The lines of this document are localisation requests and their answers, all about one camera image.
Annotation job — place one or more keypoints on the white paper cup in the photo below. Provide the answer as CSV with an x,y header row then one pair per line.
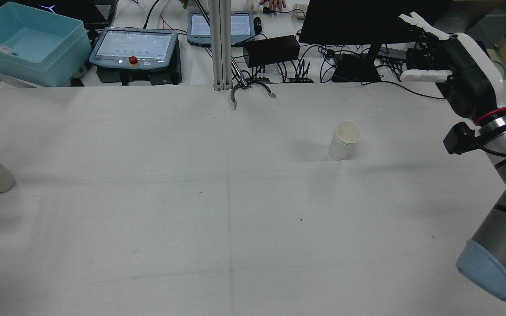
x,y
343,140

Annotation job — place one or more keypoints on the white item in bin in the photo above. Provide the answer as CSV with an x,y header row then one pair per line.
x,y
3,49

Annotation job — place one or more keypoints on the teal plastic bin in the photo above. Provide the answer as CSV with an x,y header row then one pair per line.
x,y
29,44

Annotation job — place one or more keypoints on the black laptop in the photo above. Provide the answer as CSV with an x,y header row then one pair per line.
x,y
81,11

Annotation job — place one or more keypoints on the large grey teach pendant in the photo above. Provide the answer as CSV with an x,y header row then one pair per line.
x,y
134,46

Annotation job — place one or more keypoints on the black pendant stand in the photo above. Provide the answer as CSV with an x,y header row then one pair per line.
x,y
165,77

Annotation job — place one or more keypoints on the grey metal clamp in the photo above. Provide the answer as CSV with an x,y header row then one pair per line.
x,y
235,92

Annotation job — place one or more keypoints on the small grey teach pendant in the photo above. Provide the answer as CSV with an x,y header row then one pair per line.
x,y
242,26

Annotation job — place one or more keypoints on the black computer mouse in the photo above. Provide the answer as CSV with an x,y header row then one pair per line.
x,y
258,24

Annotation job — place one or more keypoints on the black rectangular box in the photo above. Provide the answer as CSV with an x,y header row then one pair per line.
x,y
272,49

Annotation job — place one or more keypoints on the person in black shirt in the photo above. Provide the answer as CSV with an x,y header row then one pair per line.
x,y
275,3

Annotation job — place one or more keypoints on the beige power strip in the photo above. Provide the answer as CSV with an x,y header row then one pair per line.
x,y
300,11

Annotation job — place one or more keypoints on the black monitor with stand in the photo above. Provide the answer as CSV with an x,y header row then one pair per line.
x,y
367,19

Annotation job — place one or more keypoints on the aluminium profile post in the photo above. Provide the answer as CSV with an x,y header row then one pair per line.
x,y
220,44

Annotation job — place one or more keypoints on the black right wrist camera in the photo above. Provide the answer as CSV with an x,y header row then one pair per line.
x,y
457,138

